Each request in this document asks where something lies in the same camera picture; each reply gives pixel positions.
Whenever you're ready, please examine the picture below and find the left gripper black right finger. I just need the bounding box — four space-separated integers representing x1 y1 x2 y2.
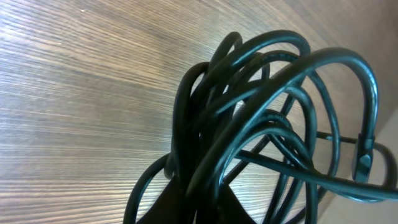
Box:
216 184 255 224

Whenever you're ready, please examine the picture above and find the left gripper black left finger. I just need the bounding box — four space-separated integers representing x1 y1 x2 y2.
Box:
137 179 182 224

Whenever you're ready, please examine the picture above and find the thick black USB cable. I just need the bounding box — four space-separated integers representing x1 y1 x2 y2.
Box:
123 29 398 224

